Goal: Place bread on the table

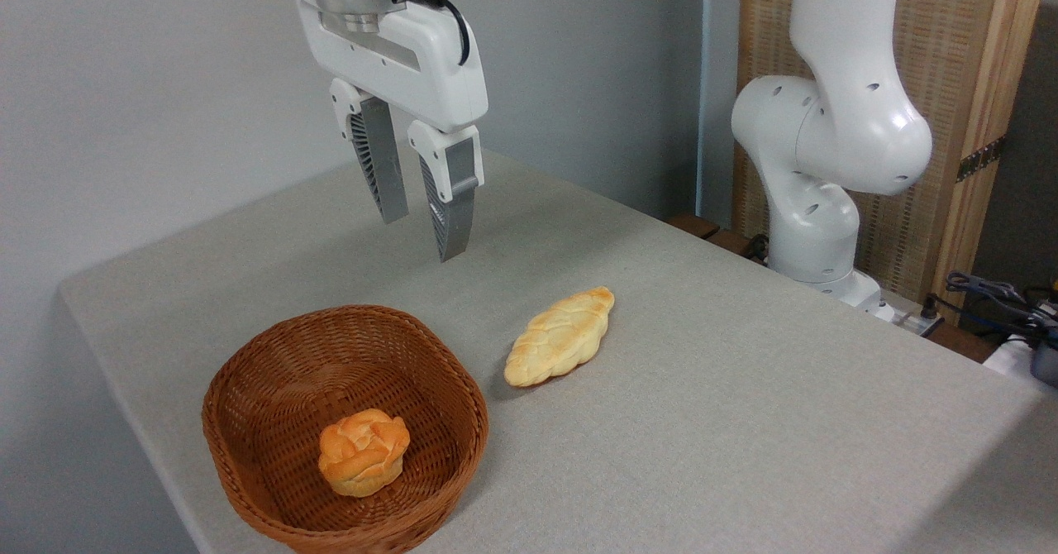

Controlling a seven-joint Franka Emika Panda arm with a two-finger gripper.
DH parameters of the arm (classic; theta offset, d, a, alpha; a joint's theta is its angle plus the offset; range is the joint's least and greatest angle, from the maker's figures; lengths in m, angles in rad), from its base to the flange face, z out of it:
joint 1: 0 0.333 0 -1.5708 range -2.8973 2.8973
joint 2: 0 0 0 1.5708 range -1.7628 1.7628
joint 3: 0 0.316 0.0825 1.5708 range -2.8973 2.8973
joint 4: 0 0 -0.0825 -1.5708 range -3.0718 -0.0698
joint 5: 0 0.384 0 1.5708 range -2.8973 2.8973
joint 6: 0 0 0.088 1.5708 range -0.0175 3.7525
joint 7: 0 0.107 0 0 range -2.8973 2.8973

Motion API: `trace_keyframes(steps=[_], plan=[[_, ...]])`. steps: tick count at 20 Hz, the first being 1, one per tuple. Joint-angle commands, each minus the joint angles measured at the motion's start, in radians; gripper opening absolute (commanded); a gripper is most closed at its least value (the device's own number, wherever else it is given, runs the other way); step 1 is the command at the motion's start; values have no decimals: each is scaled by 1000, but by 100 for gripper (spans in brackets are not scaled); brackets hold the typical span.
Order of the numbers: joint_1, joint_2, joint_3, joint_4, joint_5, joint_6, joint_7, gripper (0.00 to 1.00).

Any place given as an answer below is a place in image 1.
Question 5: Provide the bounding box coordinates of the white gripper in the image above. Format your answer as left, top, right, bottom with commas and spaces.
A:
295, 0, 489, 264

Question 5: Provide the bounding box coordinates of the round orange bread roll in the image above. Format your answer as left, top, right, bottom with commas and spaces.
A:
318, 408, 411, 499

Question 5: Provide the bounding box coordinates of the long braided pale bread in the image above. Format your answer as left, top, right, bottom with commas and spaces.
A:
504, 286, 616, 388

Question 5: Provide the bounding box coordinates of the brown wicker basket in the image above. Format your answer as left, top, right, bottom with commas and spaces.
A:
202, 304, 489, 554

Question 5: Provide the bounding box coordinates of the dark metal hinge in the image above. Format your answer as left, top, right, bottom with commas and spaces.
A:
956, 135, 1008, 183

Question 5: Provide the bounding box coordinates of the white box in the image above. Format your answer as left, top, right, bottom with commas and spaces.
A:
982, 335, 1038, 377

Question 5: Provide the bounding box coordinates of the dark grey device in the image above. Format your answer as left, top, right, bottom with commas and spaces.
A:
1031, 327, 1058, 388

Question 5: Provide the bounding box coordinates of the white vertical wall conduit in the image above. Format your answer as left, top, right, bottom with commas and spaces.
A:
696, 0, 714, 220

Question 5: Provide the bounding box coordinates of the blue black cable bundle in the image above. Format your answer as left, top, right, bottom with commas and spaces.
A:
946, 271, 1058, 333

